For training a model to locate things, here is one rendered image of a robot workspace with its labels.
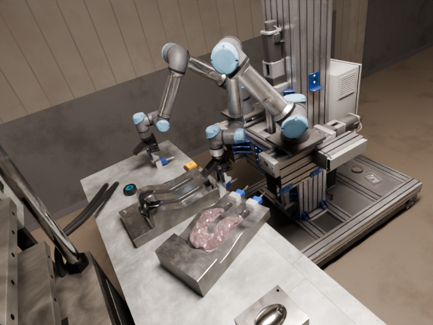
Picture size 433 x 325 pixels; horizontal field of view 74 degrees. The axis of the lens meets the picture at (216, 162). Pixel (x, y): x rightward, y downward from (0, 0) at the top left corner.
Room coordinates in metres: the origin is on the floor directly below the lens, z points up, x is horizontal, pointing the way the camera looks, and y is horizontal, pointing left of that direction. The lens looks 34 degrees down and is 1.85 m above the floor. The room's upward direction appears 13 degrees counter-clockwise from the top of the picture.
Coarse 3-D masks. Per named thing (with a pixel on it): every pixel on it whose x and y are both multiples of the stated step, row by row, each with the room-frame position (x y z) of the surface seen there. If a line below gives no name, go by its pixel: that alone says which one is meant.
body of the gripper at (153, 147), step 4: (152, 136) 1.65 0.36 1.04; (144, 140) 1.62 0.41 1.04; (148, 140) 1.66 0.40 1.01; (152, 140) 1.65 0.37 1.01; (148, 144) 1.64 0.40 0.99; (152, 144) 1.65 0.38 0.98; (156, 144) 1.64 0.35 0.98; (148, 148) 1.63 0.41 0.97; (152, 148) 1.64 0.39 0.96; (156, 148) 1.64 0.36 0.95; (152, 152) 1.64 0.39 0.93
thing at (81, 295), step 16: (96, 272) 0.91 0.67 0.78; (64, 288) 0.85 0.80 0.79; (80, 288) 0.83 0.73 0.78; (96, 288) 0.81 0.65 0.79; (64, 304) 0.77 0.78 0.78; (80, 304) 0.75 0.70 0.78; (96, 304) 0.73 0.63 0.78; (80, 320) 0.68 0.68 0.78; (96, 320) 0.66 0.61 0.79; (112, 320) 0.66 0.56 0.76
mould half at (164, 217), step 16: (192, 176) 1.34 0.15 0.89; (176, 192) 1.23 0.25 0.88; (208, 192) 1.16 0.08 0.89; (128, 208) 1.22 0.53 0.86; (160, 208) 1.07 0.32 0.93; (176, 208) 1.08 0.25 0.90; (192, 208) 1.11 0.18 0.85; (128, 224) 1.09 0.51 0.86; (144, 224) 1.06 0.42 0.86; (160, 224) 1.04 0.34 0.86; (176, 224) 1.07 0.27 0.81; (144, 240) 1.00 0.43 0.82
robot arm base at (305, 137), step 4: (308, 128) 1.26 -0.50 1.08; (280, 132) 1.30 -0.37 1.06; (308, 132) 1.25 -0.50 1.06; (280, 136) 1.27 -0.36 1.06; (284, 136) 1.24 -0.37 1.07; (304, 136) 1.20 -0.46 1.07; (308, 136) 1.21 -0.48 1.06; (284, 140) 1.23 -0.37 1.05; (288, 140) 1.22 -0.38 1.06; (292, 140) 1.21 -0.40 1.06; (296, 140) 1.20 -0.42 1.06; (300, 140) 1.19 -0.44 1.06; (304, 140) 1.20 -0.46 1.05
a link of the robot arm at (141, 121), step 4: (140, 112) 1.68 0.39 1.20; (136, 116) 1.64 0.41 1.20; (140, 116) 1.63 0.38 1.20; (144, 116) 1.65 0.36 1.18; (136, 120) 1.63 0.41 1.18; (140, 120) 1.62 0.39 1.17; (144, 120) 1.64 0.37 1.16; (148, 120) 1.64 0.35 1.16; (136, 124) 1.63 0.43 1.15; (140, 124) 1.62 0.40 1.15; (144, 124) 1.63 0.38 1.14; (148, 124) 1.64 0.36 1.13; (140, 128) 1.62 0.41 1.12; (144, 128) 1.63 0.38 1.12; (148, 128) 1.65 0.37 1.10; (140, 132) 1.62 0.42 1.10; (144, 132) 1.62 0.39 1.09
